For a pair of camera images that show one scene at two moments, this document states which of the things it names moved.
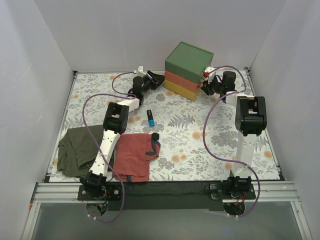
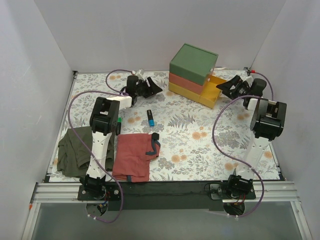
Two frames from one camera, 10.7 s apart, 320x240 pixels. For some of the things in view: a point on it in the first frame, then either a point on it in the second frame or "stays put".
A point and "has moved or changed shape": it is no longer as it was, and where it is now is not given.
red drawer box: (189, 85) has moved or changed shape
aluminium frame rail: (279, 191) stays put
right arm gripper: (208, 85) -> (234, 87)
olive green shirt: (77, 151) stays put
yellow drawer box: (180, 90) has moved or changed shape
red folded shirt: (133, 153) stays put
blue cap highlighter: (151, 121) stays put
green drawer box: (189, 61) has moved or changed shape
